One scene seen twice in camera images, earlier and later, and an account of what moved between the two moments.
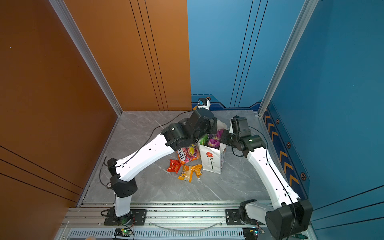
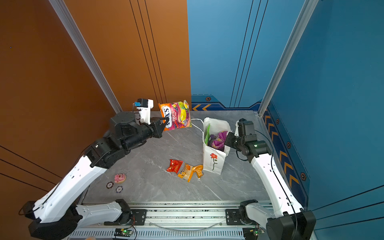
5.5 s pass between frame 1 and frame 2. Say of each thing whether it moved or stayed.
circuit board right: stayed
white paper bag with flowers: moved
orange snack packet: stayed
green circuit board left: stayed
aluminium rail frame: stayed
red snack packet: stayed
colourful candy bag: moved
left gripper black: moved
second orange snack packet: stayed
